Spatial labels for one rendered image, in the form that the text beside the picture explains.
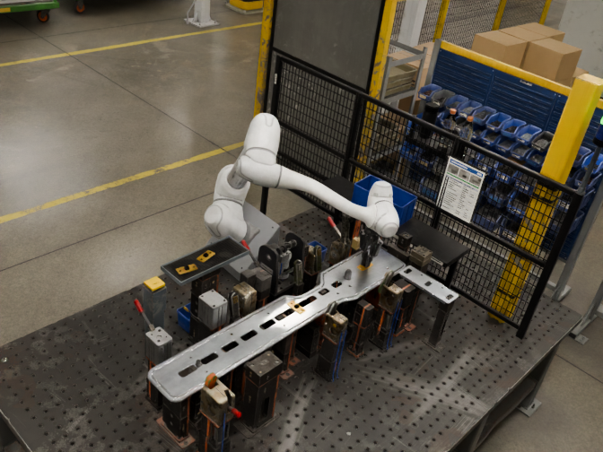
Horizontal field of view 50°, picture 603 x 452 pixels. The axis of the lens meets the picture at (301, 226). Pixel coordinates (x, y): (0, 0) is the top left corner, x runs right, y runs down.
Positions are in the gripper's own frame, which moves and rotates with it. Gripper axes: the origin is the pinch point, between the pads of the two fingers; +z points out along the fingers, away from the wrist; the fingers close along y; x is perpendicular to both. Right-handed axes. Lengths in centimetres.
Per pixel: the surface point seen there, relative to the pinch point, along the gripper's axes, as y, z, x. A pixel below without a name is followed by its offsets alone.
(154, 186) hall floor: -253, 103, 59
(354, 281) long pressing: 3.7, 5.0, -11.7
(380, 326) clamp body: 20.4, 23.4, -7.8
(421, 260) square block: 15.6, 1.6, 23.5
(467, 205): 16, -19, 54
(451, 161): 2, -37, 54
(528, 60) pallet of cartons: -133, 16, 434
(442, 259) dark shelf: 21.5, 2.0, 33.7
